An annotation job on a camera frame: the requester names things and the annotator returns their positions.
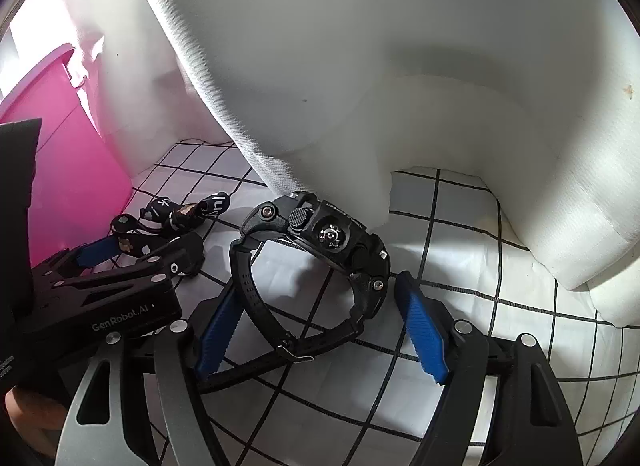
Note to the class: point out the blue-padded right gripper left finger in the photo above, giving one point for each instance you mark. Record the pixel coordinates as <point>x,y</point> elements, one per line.
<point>222,316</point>

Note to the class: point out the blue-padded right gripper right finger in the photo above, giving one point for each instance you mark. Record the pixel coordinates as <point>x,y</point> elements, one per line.
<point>428,324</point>

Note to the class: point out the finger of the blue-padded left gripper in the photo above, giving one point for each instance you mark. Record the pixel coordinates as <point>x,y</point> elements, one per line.
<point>183,256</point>
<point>93,254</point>

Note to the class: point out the black digital wrist watch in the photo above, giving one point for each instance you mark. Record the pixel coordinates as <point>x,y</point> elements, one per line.
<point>283,245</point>

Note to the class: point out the person's hand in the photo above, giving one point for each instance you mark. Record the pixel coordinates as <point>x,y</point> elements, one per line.
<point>33,416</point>

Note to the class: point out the pink plastic storage bin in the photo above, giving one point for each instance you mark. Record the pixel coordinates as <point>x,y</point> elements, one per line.
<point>79,186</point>

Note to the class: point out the white curtain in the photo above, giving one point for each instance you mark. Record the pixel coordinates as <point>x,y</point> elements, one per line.
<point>538,98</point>

